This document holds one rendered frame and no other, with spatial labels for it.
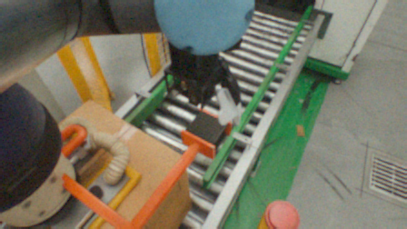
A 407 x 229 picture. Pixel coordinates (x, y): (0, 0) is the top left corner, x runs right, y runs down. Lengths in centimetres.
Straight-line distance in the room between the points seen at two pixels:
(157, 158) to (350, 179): 150
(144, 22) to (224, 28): 7
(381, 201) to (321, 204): 39
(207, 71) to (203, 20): 20
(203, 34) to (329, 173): 179
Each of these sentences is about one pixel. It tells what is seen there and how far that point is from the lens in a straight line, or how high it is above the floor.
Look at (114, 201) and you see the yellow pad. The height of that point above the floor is 97.
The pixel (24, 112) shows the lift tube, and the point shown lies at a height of 128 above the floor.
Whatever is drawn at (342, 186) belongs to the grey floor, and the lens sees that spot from 192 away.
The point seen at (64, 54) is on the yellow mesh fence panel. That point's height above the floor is 98.
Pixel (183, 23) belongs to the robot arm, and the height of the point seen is 146.
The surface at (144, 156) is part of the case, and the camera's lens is 73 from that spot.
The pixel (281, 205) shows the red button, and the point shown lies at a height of 104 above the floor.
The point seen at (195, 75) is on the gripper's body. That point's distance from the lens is 38.
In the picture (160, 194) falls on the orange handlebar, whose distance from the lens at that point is 51.
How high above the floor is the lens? 156
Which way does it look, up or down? 50 degrees down
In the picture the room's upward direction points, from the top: straight up
